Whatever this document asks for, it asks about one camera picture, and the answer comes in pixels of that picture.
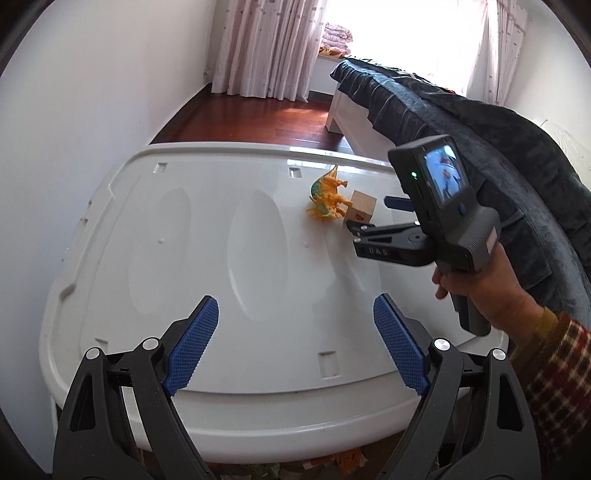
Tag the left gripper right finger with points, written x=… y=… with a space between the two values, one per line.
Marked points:
x=472 y=422

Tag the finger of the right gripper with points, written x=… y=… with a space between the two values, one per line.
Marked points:
x=399 y=203
x=403 y=244

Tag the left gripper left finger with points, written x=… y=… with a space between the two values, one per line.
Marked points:
x=94 y=438

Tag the plaid sleeved right forearm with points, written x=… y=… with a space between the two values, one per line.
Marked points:
x=553 y=368

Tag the person's right hand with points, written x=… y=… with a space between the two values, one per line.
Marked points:
x=497 y=295

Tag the wooden cube with heart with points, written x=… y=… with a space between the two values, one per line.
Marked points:
x=361 y=208

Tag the orange toy dinosaur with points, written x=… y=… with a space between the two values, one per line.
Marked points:
x=326 y=201

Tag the dark blue bed blanket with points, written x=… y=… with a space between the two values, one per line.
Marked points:
x=514 y=166

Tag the white plastic table top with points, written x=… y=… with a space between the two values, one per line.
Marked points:
x=296 y=368

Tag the pink folded bedding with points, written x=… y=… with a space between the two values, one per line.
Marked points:
x=336 y=41

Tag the pink patterned curtain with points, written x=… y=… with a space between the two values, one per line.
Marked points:
x=268 y=49

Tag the right side pink curtain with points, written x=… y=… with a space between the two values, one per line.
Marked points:
x=503 y=32

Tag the white bed frame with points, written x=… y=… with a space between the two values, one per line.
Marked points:
x=351 y=120

